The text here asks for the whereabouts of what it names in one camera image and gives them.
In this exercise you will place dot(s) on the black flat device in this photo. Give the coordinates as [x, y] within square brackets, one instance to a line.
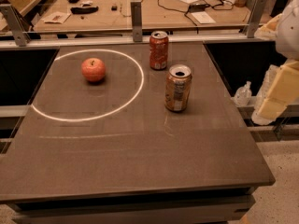
[83, 10]

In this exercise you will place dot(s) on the wooden background table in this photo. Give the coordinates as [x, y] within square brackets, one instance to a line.
[156, 15]

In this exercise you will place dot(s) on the metal bracket post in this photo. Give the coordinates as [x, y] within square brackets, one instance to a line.
[254, 18]
[136, 19]
[18, 26]

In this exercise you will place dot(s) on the middle metal bracket post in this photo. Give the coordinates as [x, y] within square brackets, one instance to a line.
[136, 19]

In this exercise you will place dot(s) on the white paper card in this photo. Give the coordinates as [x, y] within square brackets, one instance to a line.
[202, 17]

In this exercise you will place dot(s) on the red soda can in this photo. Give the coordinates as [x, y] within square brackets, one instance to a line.
[158, 50]

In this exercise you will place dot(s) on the left metal bracket post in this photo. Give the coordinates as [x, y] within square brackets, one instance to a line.
[18, 26]

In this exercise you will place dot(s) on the small black object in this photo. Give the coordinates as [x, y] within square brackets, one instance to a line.
[114, 7]

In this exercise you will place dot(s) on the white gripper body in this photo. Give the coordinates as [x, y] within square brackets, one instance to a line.
[289, 32]

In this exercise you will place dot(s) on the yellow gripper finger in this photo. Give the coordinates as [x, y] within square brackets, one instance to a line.
[283, 91]
[269, 30]

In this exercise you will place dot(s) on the right metal bracket post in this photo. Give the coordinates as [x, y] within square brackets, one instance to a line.
[254, 18]

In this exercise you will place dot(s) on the black power adapter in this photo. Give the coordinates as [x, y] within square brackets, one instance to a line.
[197, 7]

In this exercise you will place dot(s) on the white paper sheet left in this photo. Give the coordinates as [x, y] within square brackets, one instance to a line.
[56, 17]

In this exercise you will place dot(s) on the red apple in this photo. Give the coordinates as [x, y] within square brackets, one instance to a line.
[93, 69]

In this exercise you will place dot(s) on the orange soda can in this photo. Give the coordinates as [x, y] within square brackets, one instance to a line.
[177, 87]

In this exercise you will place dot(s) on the clear plastic bottle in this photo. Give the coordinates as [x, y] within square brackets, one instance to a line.
[243, 95]

